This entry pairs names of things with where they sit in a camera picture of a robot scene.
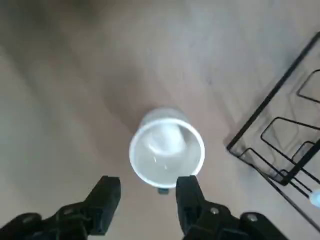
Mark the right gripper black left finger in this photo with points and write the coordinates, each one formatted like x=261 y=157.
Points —
x=105 y=200

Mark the white cup with smiley print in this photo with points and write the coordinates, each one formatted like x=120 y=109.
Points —
x=165 y=160

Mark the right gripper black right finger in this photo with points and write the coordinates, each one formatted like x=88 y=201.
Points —
x=190 y=200

